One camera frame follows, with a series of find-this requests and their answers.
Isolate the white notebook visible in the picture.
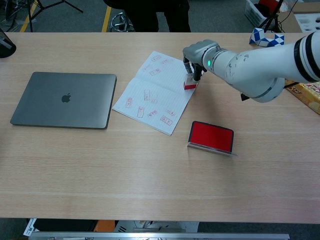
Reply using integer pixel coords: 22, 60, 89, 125
112, 50, 206, 137

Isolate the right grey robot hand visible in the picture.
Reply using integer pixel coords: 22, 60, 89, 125
182, 40, 221, 82

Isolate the gold snack package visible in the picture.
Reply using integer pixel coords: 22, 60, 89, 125
284, 79, 320, 115

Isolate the black mesh object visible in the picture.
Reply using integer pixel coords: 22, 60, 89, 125
0, 27, 17, 59

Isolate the chrome stool base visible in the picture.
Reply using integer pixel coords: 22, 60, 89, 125
109, 9, 136, 33

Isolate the grey apple laptop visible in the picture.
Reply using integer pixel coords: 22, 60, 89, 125
9, 71, 118, 130

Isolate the black tripod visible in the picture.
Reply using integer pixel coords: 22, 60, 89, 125
4, 0, 84, 33
258, 0, 286, 33

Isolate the printed white sheet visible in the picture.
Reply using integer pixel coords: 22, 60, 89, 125
23, 218, 40, 237

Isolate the person in black trousers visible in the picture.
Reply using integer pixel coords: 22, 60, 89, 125
103, 0, 192, 33

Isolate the white plastic basket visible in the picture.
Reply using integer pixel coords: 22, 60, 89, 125
244, 0, 278, 28

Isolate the aluminium rail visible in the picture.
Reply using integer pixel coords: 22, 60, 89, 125
28, 232, 291, 240

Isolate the red and white stamp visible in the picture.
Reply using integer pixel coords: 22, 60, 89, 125
183, 73, 198, 91

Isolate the cardboard box with white foam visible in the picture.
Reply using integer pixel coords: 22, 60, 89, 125
276, 0, 320, 34

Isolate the red ink pad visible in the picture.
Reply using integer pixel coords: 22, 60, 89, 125
187, 120, 240, 158

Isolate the orange object under table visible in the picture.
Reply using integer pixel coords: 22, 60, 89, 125
94, 219, 116, 233

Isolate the blue white snake puzzle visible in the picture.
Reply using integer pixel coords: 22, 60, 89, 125
249, 27, 286, 48

